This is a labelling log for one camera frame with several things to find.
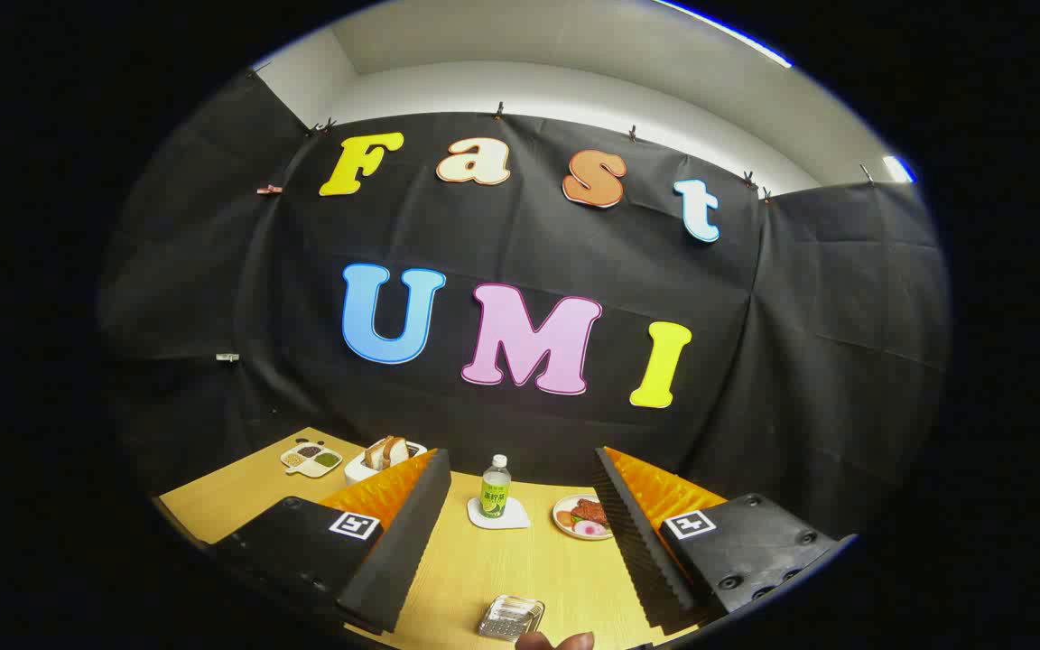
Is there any white coaster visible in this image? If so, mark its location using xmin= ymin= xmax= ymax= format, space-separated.
xmin=467 ymin=496 xmax=531 ymax=531

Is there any green label drink bottle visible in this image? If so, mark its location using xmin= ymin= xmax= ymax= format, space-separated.
xmin=480 ymin=454 xmax=513 ymax=519

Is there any white divided condiment dish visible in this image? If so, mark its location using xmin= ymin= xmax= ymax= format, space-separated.
xmin=281 ymin=441 xmax=343 ymax=478

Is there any white plate of food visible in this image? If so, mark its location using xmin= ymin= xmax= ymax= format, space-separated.
xmin=552 ymin=494 xmax=616 ymax=541

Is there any perforated steel basket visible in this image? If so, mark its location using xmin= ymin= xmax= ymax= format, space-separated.
xmin=478 ymin=594 xmax=546 ymax=642

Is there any white toaster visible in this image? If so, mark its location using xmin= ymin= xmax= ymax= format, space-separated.
xmin=345 ymin=438 xmax=428 ymax=483

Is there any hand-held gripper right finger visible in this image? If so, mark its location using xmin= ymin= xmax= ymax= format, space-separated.
xmin=594 ymin=446 xmax=855 ymax=637

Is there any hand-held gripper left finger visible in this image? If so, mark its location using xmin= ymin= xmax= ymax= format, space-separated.
xmin=211 ymin=449 xmax=453 ymax=635

